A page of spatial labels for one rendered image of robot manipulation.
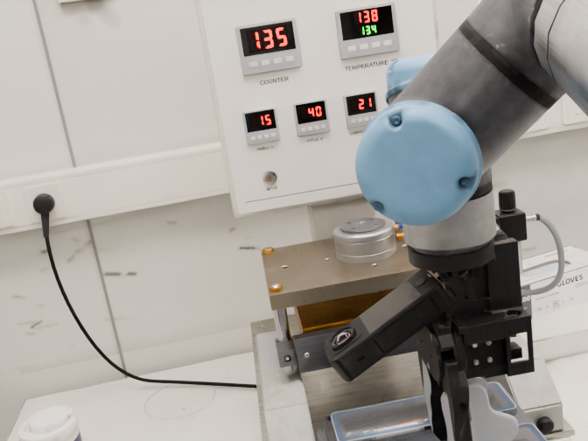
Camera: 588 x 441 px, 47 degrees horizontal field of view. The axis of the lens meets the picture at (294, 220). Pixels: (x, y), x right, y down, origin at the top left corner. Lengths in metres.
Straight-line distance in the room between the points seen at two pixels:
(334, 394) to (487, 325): 0.39
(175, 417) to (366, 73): 0.72
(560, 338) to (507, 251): 0.77
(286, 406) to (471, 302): 0.29
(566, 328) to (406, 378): 0.50
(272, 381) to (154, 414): 0.55
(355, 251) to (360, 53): 0.29
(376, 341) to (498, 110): 0.23
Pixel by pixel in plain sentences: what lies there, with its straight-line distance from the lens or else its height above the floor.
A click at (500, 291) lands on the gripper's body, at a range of 0.59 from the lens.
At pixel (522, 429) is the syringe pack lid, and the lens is 0.70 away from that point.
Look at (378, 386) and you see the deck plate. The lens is 0.93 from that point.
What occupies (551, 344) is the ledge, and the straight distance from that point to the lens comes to 1.34.
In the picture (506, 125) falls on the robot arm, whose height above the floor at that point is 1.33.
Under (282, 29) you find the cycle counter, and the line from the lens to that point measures 0.95.
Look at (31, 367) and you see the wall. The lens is 1.56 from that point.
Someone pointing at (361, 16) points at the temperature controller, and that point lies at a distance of 0.97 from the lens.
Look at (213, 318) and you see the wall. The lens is 1.48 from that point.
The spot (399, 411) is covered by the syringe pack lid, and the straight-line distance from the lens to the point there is 0.74.
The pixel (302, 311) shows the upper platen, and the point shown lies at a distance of 0.86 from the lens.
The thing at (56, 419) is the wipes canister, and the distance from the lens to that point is 1.11.
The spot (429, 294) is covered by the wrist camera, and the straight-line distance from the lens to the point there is 0.56.
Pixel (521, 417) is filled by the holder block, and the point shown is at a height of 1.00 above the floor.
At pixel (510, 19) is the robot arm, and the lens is 0.41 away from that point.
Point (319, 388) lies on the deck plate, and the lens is 0.95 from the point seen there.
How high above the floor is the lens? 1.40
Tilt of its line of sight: 15 degrees down
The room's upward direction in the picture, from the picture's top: 9 degrees counter-clockwise
